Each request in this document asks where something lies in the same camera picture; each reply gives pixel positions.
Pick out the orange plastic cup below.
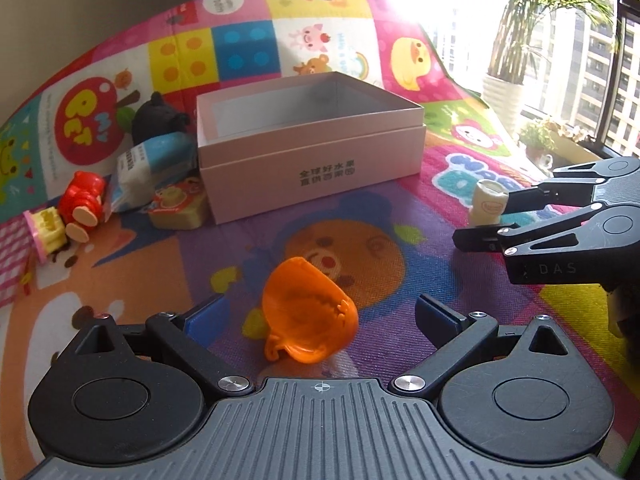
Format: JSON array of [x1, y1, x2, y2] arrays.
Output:
[[262, 257, 359, 364]]

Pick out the pink yellow cake toy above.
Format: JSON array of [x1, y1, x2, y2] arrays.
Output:
[[23, 207, 67, 263]]

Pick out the black plush toy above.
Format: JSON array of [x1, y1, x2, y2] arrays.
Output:
[[131, 91, 191, 145]]

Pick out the white cylindrical figurine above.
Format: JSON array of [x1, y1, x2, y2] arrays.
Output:
[[468, 179, 509, 226]]

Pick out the potted palm plant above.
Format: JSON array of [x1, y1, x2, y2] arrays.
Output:
[[482, 0, 613, 134]]

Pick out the blue tissue pack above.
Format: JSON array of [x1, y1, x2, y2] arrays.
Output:
[[104, 132, 198, 220]]

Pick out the colourful cartoon play mat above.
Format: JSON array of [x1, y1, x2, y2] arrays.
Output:
[[1, 0, 639, 479]]

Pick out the red bear toy figure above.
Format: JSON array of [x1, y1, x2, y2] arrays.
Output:
[[58, 171, 106, 244]]

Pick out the pink cardboard box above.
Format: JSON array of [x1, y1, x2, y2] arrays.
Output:
[[196, 72, 425, 224]]

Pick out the small potted flower plant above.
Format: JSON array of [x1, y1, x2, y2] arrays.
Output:
[[518, 119, 560, 171]]

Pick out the red yellow toy camera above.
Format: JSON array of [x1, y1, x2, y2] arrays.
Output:
[[148, 177, 210, 231]]

